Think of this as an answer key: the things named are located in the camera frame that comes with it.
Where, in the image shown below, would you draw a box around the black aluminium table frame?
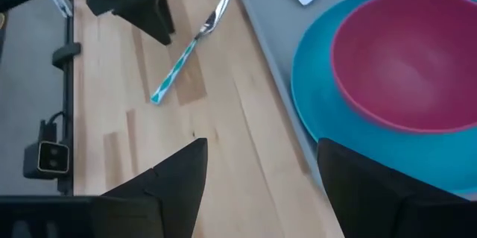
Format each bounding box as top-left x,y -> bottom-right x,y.
0,0 -> 94,197

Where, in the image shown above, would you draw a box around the grey plastic tray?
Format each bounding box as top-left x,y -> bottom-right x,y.
233,0 -> 477,201

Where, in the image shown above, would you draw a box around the black table-level camera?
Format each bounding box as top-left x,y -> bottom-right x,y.
22,120 -> 71,180

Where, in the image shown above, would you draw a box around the knife with teal white handle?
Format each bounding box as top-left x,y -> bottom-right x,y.
150,0 -> 233,105

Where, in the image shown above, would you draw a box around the pink bowl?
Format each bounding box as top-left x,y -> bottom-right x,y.
330,0 -> 477,134

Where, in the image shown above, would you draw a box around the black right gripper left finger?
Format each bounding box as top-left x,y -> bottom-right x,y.
100,137 -> 209,238

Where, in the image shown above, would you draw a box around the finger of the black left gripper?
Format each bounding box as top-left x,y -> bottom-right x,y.
115,6 -> 172,46
158,0 -> 176,34

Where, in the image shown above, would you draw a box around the black table-level camera cable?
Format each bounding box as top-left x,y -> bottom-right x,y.
47,110 -> 68,127

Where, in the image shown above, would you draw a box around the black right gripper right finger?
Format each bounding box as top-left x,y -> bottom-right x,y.
317,137 -> 470,238

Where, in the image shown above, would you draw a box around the teal plate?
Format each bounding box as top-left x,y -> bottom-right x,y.
290,0 -> 477,194

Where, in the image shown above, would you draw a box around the black rail clamp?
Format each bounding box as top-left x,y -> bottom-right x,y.
51,42 -> 82,69

